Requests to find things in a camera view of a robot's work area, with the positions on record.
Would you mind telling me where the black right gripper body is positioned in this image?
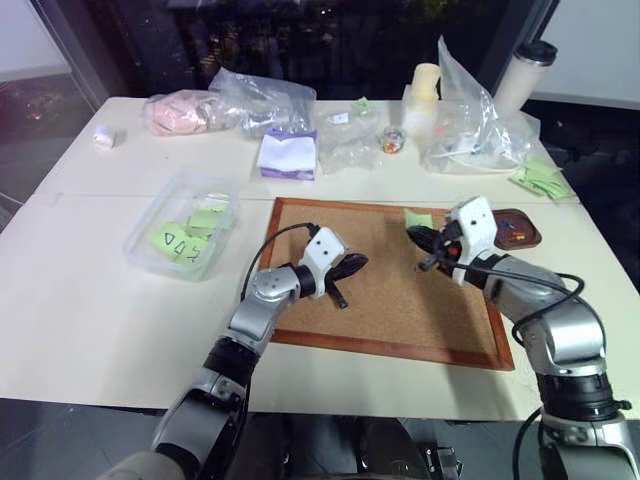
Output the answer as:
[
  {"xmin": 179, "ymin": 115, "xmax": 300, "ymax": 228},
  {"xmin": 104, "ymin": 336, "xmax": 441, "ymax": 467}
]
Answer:
[{"xmin": 437, "ymin": 218, "xmax": 466, "ymax": 279}]

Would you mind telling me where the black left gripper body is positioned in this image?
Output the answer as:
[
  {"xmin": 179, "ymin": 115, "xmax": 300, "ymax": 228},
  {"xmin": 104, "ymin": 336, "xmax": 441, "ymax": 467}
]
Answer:
[{"xmin": 319, "ymin": 253, "xmax": 354, "ymax": 295}]

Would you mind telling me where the plain green sticky note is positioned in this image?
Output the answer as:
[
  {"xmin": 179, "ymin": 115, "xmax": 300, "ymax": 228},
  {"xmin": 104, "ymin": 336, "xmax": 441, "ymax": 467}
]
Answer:
[{"xmin": 403, "ymin": 208, "xmax": 436, "ymax": 231}]

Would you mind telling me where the brown wooden tray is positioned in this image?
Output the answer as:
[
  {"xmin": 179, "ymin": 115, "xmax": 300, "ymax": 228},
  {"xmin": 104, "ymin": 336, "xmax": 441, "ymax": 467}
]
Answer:
[{"xmin": 491, "ymin": 208, "xmax": 543, "ymax": 251}]

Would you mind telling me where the small jar of pushpins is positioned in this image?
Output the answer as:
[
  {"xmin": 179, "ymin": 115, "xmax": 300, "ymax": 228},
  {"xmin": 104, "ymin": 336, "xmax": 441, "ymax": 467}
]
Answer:
[{"xmin": 381, "ymin": 125, "xmax": 408, "ymax": 156}]

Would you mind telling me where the crumpled green note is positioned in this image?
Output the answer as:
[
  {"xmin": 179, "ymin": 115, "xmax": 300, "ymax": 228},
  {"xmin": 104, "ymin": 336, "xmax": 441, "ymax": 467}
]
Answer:
[{"xmin": 186, "ymin": 203, "xmax": 237, "ymax": 235}]

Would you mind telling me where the green note with black writing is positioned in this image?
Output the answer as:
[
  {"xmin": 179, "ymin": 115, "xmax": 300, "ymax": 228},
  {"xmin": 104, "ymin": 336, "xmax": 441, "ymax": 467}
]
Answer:
[{"xmin": 147, "ymin": 221, "xmax": 217, "ymax": 267}]

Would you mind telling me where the clear plastic box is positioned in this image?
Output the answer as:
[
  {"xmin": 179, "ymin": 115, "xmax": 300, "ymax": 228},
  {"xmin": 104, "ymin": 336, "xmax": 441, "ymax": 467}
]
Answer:
[{"xmin": 122, "ymin": 171, "xmax": 243, "ymax": 283}]

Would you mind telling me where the wood framed cork board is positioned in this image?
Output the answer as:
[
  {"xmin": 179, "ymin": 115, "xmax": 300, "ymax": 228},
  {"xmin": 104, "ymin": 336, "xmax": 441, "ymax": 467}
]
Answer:
[{"xmin": 269, "ymin": 196, "xmax": 517, "ymax": 372}]

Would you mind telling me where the pile of green notes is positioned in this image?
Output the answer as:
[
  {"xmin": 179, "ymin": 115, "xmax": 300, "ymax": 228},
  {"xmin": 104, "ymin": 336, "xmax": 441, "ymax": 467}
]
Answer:
[{"xmin": 509, "ymin": 156, "xmax": 572, "ymax": 201}]

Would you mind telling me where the large clear plastic bag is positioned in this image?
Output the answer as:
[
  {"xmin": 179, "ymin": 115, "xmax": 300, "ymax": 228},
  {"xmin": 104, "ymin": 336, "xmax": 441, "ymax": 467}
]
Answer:
[{"xmin": 421, "ymin": 35, "xmax": 542, "ymax": 177}]

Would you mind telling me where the flat clear plastic bag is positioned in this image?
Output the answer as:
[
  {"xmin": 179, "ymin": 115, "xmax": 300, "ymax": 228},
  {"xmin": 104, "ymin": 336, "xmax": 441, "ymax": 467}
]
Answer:
[{"xmin": 309, "ymin": 106, "xmax": 397, "ymax": 175}]

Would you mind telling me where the purple white tissue pack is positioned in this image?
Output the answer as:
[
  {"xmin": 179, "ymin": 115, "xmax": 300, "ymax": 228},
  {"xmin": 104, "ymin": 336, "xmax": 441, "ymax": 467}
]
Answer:
[{"xmin": 257, "ymin": 127, "xmax": 320, "ymax": 182}]

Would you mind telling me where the white cream plastic bottle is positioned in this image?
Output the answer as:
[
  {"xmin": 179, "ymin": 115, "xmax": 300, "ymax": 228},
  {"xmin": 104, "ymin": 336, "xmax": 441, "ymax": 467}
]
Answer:
[{"xmin": 401, "ymin": 62, "xmax": 445, "ymax": 140}]

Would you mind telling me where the crumpled clear plastic bag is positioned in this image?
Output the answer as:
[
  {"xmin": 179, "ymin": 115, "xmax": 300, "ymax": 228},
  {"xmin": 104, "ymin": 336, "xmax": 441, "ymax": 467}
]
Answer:
[{"xmin": 208, "ymin": 67, "xmax": 318, "ymax": 140}]

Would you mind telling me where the white tumbler with black lid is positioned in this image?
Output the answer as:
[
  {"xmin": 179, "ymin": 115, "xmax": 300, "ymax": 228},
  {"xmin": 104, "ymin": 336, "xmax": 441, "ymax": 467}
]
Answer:
[{"xmin": 494, "ymin": 40, "xmax": 559, "ymax": 114}]

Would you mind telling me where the pink filled plastic bag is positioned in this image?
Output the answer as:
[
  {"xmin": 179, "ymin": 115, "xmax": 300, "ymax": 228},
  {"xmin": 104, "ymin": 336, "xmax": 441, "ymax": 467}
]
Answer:
[{"xmin": 143, "ymin": 90, "xmax": 222, "ymax": 137}]

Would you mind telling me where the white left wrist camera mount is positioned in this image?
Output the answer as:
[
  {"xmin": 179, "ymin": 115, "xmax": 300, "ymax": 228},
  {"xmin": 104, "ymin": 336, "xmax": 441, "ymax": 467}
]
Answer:
[{"xmin": 302, "ymin": 226, "xmax": 350, "ymax": 276}]

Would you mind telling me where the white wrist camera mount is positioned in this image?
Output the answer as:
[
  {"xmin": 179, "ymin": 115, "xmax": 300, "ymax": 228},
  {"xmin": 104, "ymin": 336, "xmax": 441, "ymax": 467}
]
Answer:
[
  {"xmin": 302, "ymin": 226, "xmax": 350, "ymax": 276},
  {"xmin": 444, "ymin": 195, "xmax": 499, "ymax": 287}
]

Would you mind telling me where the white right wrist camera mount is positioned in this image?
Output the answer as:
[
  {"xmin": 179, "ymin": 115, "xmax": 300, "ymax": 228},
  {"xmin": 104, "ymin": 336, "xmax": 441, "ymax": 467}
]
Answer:
[{"xmin": 444, "ymin": 195, "xmax": 499, "ymax": 287}]

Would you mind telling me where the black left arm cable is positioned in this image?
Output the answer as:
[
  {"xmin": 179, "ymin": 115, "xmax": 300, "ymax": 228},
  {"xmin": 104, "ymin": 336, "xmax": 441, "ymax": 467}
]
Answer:
[{"xmin": 239, "ymin": 222, "xmax": 319, "ymax": 303}]

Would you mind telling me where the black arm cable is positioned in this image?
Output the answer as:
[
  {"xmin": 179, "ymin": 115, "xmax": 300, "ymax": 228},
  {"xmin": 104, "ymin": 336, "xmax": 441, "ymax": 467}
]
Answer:
[
  {"xmin": 462, "ymin": 263, "xmax": 587, "ymax": 347},
  {"xmin": 239, "ymin": 222, "xmax": 319, "ymax": 303}
]

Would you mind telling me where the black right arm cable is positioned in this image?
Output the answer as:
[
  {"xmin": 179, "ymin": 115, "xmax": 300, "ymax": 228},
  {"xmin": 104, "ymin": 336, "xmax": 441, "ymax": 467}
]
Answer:
[{"xmin": 462, "ymin": 263, "xmax": 587, "ymax": 347}]

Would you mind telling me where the black shoulder cable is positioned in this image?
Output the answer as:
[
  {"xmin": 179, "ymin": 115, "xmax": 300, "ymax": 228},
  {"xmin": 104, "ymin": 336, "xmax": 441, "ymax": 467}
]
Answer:
[{"xmin": 514, "ymin": 398, "xmax": 632, "ymax": 480}]

